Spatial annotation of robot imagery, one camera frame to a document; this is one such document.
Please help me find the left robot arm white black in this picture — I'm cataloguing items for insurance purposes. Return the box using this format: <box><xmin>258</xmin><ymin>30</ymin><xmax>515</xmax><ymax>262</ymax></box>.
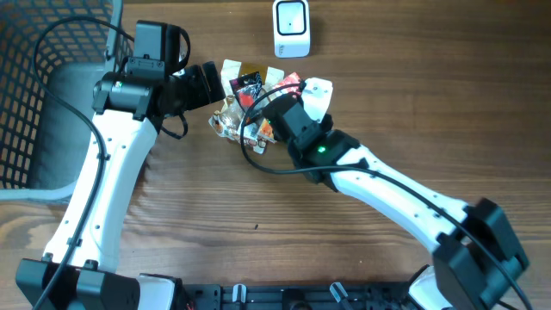
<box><xmin>15</xmin><ymin>21</ymin><xmax>224</xmax><ymax>309</ymax></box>

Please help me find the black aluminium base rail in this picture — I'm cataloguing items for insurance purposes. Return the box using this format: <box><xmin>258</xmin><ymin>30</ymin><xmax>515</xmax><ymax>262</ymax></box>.
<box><xmin>102</xmin><ymin>282</ymin><xmax>485</xmax><ymax>310</ymax></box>

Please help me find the white barcode scanner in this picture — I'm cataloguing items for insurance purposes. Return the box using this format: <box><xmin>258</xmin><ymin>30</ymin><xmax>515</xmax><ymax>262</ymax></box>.
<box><xmin>272</xmin><ymin>0</ymin><xmax>311</xmax><ymax>59</ymax></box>

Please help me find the beige snack bag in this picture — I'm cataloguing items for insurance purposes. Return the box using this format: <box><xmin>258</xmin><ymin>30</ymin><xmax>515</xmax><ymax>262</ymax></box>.
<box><xmin>208</xmin><ymin>59</ymin><xmax>284</xmax><ymax>154</ymax></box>

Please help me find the hex wrench set package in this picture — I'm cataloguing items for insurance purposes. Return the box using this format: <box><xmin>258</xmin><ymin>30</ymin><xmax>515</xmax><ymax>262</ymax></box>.
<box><xmin>228</xmin><ymin>71</ymin><xmax>263</xmax><ymax>125</ymax></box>

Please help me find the orange Kleenex tissue pack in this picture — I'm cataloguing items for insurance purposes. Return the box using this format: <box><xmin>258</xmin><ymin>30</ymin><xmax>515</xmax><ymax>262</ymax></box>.
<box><xmin>257</xmin><ymin>119</ymin><xmax>276</xmax><ymax>143</ymax></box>

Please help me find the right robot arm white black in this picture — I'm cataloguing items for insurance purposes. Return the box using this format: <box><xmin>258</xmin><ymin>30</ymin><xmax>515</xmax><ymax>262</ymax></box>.
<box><xmin>262</xmin><ymin>94</ymin><xmax>530</xmax><ymax>309</ymax></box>

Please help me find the black mesh plastic basket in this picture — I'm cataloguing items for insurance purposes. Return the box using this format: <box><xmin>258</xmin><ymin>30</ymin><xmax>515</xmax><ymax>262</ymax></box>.
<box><xmin>1</xmin><ymin>0</ymin><xmax>132</xmax><ymax>202</ymax></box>

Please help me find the red Kleenex tissue pack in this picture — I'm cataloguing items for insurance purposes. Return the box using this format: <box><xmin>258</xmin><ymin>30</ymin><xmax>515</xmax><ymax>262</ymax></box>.
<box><xmin>273</xmin><ymin>72</ymin><xmax>301</xmax><ymax>96</ymax></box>

